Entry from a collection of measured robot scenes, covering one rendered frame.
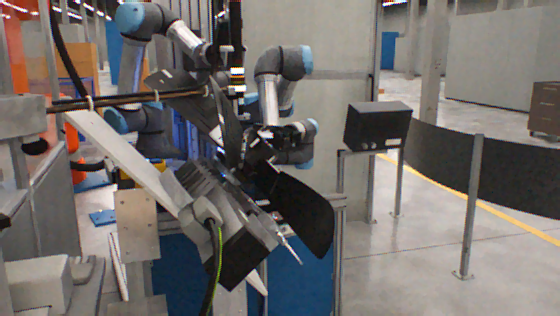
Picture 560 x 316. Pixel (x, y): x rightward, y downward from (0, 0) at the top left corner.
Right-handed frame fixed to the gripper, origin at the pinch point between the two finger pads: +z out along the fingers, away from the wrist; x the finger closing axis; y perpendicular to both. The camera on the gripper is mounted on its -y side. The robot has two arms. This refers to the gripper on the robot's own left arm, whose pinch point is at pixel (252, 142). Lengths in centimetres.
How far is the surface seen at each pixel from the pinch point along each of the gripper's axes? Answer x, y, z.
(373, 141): 7, 19, -61
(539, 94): 45, 40, -694
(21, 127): -18, 4, 74
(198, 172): 0.4, 7.4, 32.3
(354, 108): -7, 11, -55
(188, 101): -16.1, -4.1, 25.4
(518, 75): 42, -27, -991
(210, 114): -12.7, 0.7, 21.4
